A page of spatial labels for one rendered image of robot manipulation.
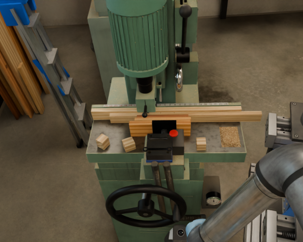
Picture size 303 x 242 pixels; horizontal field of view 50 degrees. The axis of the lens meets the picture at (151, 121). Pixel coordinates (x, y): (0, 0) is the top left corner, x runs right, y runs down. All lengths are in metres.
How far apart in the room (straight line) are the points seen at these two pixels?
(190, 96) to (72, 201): 1.11
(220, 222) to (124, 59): 0.56
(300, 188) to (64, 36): 3.30
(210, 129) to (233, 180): 0.99
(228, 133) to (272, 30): 2.47
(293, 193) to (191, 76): 0.82
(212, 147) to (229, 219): 0.46
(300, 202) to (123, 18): 0.64
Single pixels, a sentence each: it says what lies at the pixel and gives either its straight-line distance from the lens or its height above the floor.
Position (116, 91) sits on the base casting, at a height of 0.80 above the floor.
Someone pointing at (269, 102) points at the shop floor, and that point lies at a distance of 2.78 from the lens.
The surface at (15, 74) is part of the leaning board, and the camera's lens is 2.61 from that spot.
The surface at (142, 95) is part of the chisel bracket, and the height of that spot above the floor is 1.07.
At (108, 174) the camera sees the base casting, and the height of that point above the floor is 0.76.
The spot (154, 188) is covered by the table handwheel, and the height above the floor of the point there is 0.95.
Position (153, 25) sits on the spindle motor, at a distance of 0.96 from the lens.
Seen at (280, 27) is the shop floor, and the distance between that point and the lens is 3.71.
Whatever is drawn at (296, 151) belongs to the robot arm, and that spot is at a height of 1.36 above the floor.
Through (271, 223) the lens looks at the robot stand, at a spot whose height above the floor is 0.77.
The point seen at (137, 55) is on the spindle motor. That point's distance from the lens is 1.00.
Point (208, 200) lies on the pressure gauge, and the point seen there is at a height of 0.66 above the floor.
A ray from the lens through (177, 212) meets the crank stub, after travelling 1.13.
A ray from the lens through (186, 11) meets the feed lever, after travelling 0.90.
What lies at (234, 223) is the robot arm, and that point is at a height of 1.13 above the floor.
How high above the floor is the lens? 1.86
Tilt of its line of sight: 47 degrees down
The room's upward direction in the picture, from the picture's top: 5 degrees counter-clockwise
